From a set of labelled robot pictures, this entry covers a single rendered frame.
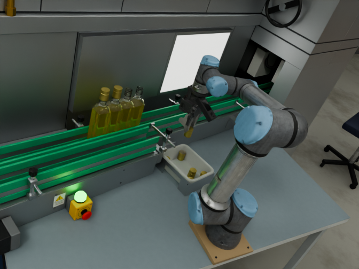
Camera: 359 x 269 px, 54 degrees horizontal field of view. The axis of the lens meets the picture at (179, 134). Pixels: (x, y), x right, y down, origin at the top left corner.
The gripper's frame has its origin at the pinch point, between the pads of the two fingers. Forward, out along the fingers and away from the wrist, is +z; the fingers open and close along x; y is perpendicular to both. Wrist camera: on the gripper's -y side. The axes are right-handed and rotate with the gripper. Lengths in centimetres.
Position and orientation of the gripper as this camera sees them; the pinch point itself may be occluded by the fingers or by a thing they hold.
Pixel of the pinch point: (189, 129)
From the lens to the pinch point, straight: 162.6
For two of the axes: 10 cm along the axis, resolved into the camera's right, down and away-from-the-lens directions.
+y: -7.8, -5.3, 3.4
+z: -2.9, 7.8, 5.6
